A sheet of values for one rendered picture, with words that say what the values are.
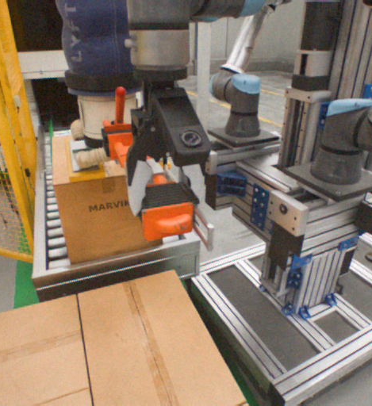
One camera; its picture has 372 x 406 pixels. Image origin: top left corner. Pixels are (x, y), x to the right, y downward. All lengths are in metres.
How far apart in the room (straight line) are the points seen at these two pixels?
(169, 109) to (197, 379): 0.83
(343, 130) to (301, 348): 0.99
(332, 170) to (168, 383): 0.78
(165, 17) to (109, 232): 1.06
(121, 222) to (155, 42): 1.01
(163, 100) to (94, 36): 0.53
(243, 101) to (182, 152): 1.01
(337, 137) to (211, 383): 0.79
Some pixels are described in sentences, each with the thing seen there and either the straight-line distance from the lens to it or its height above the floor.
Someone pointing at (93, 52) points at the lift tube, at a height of 1.39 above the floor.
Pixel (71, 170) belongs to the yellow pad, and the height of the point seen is 1.09.
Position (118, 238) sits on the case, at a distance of 1.39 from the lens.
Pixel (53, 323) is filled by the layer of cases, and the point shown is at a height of 0.54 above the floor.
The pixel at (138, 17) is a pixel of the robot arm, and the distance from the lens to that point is 0.43.
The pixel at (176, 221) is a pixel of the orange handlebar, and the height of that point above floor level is 1.21.
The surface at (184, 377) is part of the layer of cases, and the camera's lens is 1.08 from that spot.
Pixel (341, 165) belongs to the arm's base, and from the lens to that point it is 1.05.
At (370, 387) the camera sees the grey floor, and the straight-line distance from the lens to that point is 1.89.
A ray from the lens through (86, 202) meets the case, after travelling 1.29.
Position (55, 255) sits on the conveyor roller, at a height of 0.54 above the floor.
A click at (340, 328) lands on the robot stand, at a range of 1.77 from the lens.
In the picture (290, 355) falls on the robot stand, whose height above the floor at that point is 0.21.
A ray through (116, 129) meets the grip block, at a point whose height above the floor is 1.22.
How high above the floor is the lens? 1.45
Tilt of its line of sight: 29 degrees down
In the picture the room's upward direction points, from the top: straight up
